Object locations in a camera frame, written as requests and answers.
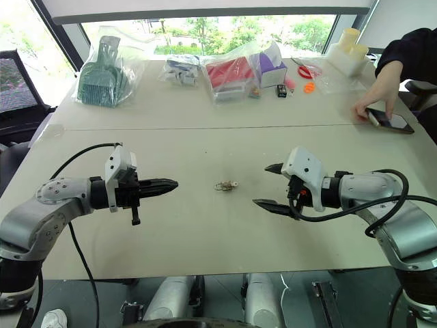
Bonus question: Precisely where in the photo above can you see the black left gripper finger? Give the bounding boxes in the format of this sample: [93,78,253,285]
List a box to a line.
[140,187,178,200]
[140,178,180,190]

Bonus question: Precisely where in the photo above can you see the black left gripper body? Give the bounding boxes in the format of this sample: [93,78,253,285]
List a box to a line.
[114,169,152,227]

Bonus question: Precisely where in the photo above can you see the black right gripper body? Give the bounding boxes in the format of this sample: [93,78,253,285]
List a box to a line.
[286,175,314,220]

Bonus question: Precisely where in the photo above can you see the black smartphone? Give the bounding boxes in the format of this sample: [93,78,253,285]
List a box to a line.
[365,108,415,135]

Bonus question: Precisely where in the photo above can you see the person's bare hand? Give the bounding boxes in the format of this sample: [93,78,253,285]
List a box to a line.
[352,87,399,122]

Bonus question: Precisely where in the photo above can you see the purple and white box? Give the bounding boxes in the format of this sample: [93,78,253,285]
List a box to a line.
[251,51,288,89]

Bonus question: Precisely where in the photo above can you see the red and white boxes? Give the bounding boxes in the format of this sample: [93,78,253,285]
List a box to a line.
[206,56,256,103]

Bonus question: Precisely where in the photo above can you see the bag of white blue parts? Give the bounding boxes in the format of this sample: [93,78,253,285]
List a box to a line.
[158,54,202,88]

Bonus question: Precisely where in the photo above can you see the green dustpan and brush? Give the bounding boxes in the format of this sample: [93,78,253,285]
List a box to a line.
[76,36,131,109]

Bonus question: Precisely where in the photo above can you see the clear crumpled plastic bag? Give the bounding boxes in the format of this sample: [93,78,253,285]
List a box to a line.
[201,40,285,107]

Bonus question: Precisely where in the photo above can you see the clear plastic dustpan bag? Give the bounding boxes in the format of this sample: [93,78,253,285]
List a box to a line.
[70,25,158,111]

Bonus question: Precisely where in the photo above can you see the dark rounded robot housing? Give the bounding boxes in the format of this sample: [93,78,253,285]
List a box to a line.
[124,317,249,328]

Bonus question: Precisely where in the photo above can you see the white holder with yellow cups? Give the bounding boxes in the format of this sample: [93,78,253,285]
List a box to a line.
[326,28,372,77]

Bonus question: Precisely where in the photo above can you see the white crumpled cloth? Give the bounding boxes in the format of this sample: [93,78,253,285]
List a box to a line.
[40,308,68,328]

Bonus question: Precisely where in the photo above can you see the black mesh office chair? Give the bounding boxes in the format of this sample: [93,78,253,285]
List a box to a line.
[0,49,57,146]

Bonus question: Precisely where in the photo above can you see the white window blind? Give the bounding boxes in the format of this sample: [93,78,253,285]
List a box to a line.
[44,0,376,25]

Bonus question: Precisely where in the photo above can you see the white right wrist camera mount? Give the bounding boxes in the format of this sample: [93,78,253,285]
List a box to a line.
[281,146,328,213]

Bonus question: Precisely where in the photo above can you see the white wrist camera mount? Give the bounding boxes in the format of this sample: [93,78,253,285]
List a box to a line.
[104,145,138,213]
[281,146,328,213]

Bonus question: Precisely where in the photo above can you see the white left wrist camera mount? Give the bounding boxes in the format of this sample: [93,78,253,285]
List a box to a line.
[104,145,138,213]

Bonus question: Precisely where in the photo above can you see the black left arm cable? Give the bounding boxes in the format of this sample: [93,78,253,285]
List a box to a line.
[49,142,123,328]

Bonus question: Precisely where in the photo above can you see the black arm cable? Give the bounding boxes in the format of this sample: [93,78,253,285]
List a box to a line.
[288,169,437,240]
[49,142,123,328]

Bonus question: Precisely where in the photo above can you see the red handled scissors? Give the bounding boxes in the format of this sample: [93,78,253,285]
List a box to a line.
[291,57,322,80]

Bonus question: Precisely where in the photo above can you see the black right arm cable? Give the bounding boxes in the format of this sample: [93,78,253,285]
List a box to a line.
[288,169,437,240]

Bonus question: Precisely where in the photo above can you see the black metal table bracket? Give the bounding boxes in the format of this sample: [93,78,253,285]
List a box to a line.
[311,281,343,328]

